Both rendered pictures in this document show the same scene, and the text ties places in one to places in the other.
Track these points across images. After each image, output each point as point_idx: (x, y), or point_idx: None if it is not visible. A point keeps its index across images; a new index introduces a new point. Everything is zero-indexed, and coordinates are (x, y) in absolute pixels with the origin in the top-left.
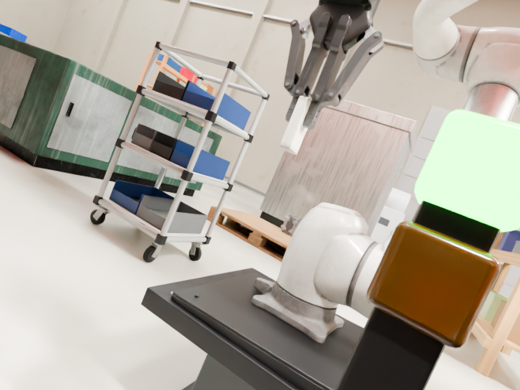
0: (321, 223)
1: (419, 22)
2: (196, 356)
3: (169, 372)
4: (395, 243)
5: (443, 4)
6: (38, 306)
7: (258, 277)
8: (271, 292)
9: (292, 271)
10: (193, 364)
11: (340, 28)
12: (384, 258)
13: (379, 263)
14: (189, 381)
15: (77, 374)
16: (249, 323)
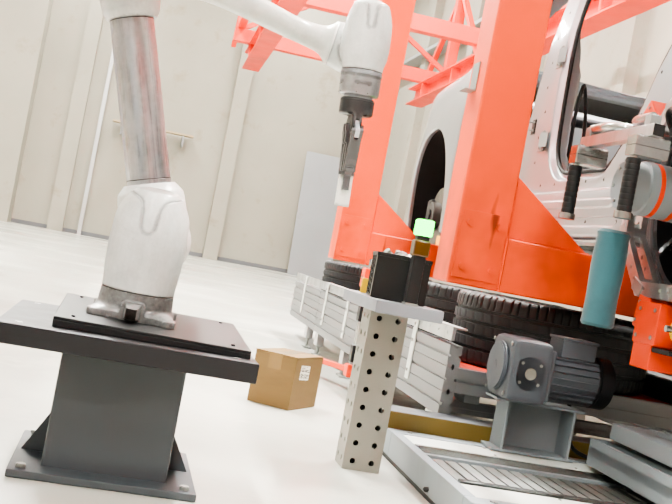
0: (188, 219)
1: (221, 3)
2: (25, 490)
3: (99, 499)
4: (430, 246)
5: (258, 20)
6: None
7: (74, 317)
8: (154, 311)
9: (177, 276)
10: (50, 490)
11: None
12: (429, 249)
13: (428, 250)
14: (88, 490)
15: None
16: (217, 334)
